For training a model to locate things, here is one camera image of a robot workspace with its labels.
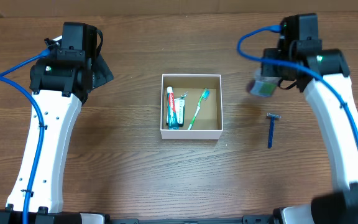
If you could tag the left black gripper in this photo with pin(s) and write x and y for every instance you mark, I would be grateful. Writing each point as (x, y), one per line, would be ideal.
(103, 74)

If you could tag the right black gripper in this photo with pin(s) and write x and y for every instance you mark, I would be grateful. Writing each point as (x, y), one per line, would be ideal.
(269, 66)

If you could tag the purple hand soap pump bottle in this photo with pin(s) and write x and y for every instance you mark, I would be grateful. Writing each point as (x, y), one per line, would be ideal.
(262, 86)

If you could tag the blue disposable razor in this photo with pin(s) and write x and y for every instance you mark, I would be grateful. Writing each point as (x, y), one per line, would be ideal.
(272, 118)

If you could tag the green white toothbrush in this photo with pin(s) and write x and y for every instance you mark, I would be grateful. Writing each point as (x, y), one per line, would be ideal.
(204, 96)

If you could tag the green white soap packet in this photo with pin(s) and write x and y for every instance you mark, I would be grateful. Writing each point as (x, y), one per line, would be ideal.
(180, 109)

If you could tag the red green toothpaste tube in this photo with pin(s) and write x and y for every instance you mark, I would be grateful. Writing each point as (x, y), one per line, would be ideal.
(171, 113)

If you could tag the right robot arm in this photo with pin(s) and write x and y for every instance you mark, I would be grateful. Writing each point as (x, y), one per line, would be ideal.
(323, 76)

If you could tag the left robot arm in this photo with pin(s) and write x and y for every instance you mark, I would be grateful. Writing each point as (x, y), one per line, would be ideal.
(61, 78)

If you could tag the white cardboard box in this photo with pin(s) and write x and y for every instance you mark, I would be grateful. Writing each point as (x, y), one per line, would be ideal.
(209, 121)

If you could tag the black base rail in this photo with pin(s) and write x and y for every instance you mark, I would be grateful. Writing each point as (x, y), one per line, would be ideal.
(246, 219)

